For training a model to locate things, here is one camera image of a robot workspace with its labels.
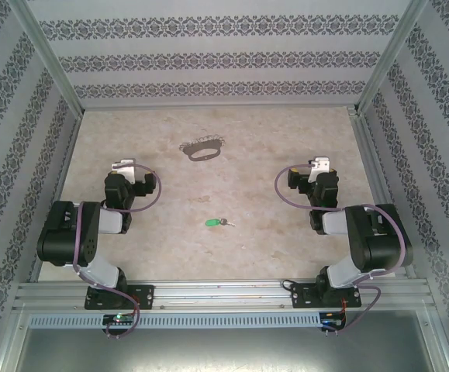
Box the circuit board with blue light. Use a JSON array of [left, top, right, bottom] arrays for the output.
[[320, 311, 347, 330]]

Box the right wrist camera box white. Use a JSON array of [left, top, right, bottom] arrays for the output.
[[308, 156, 332, 184]]

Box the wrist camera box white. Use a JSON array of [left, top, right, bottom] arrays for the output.
[[110, 157, 137, 184], [308, 156, 332, 184]]

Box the slotted grey cable duct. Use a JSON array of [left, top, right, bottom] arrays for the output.
[[27, 311, 323, 329]]

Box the left aluminium corner post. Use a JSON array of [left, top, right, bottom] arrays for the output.
[[5, 0, 86, 115]]

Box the circuit board with green light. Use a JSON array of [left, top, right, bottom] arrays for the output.
[[102, 312, 136, 326]]

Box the right aluminium side rail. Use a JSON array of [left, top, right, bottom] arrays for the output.
[[347, 107, 418, 281]]

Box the right aluminium corner post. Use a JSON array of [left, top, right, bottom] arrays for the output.
[[353, 0, 431, 115]]

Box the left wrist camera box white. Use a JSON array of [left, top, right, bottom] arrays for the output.
[[110, 157, 137, 184]]

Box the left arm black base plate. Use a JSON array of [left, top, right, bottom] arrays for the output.
[[84, 284, 156, 312]]

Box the grey metal sheet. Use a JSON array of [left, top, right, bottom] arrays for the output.
[[13, 309, 449, 372]]

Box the aluminium back rail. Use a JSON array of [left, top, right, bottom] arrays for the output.
[[81, 103, 359, 113]]

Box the aluminium corner post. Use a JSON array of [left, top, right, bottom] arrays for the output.
[[353, 0, 431, 115], [5, 0, 86, 115]]

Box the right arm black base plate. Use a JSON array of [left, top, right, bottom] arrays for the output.
[[291, 281, 363, 310]]

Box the aluminium side rail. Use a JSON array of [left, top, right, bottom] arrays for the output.
[[27, 110, 85, 283], [347, 107, 418, 281]]

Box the metal keyring with chain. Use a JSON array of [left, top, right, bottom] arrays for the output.
[[178, 135, 226, 163]]

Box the key with green tag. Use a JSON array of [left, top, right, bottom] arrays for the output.
[[204, 217, 237, 229]]

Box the left aluminium side rail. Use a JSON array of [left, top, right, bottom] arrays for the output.
[[27, 110, 85, 283]]

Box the aluminium mounting rail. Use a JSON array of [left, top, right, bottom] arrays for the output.
[[13, 277, 431, 312]]

